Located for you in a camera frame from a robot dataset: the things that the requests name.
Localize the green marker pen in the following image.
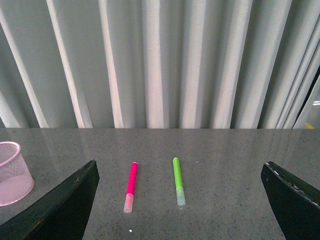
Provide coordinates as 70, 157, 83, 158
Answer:
172, 157, 186, 206

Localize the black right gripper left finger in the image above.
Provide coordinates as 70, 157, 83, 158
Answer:
0, 160, 100, 240

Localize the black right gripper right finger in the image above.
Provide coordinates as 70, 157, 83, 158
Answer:
260, 161, 320, 240

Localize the pink mesh pen cup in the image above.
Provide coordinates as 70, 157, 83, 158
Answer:
0, 141, 35, 207

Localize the grey pleated curtain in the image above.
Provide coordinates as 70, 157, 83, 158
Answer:
0, 0, 320, 129

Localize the pink marker pen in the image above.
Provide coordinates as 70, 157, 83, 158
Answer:
123, 162, 139, 214

